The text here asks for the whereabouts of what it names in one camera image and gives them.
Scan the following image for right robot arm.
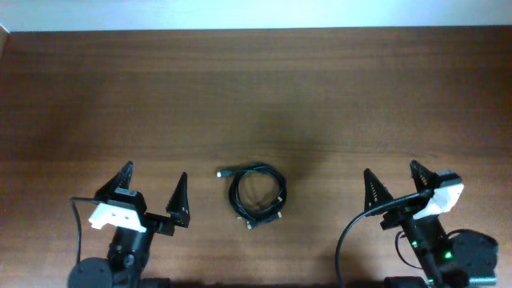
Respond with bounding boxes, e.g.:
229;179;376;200
363;160;498;287

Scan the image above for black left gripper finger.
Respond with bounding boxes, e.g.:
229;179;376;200
94;161;134;200
166;172;190;228

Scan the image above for black cable white-tipped plug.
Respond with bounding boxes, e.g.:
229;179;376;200
216;162;287;221

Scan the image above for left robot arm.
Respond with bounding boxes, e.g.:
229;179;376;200
67;161;190;288

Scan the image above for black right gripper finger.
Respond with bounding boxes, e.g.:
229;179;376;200
363;168;394;216
410;160;438;193

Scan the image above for camera black cable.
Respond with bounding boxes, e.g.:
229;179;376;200
334;189;435;288
70;197;100;265

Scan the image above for right camera black cable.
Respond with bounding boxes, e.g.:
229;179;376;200
334;189;435;288

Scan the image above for left camera black cable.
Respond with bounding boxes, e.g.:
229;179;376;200
70;197;100;265

